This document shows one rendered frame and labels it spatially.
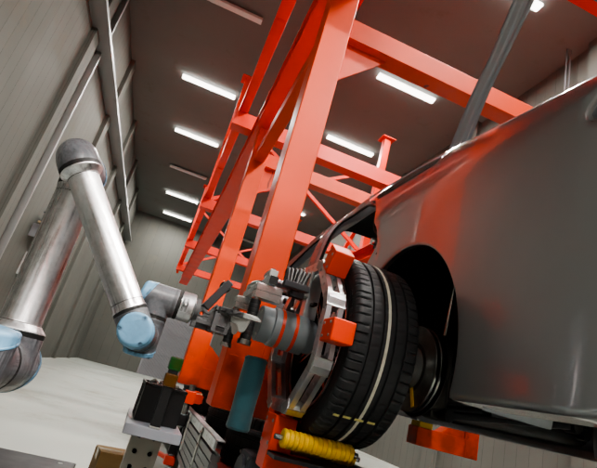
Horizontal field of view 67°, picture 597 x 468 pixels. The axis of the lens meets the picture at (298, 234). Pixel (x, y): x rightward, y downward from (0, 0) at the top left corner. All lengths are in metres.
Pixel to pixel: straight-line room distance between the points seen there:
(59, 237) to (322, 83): 1.62
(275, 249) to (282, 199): 0.25
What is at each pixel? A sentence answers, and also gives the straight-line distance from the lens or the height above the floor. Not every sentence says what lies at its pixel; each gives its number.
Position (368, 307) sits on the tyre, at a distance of 1.47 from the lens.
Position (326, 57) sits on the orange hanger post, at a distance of 2.69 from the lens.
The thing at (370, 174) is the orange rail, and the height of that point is 3.28.
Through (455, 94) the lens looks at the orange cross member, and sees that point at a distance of 3.11.
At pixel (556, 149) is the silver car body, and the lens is 1.43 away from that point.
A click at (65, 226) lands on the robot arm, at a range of 1.51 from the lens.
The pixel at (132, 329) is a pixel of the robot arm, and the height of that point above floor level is 0.69.
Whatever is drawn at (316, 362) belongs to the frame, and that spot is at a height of 0.75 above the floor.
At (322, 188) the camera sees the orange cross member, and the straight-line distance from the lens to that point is 4.55.
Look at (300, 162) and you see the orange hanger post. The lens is 2.31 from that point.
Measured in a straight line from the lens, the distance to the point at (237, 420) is 1.74.
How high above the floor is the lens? 0.63
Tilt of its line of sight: 19 degrees up
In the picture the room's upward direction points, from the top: 15 degrees clockwise
